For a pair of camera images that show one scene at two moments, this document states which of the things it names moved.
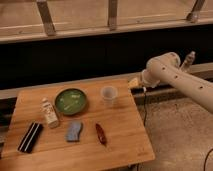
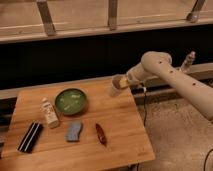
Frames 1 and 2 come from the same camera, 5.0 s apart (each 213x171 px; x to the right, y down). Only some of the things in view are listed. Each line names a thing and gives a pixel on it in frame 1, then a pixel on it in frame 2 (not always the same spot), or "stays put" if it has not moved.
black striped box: x=30 y=138 stays put
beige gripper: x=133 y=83 to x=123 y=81
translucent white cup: x=108 y=94 to x=115 y=89
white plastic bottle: x=50 y=113 stays put
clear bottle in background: x=189 y=61 stays put
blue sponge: x=73 y=131 stays put
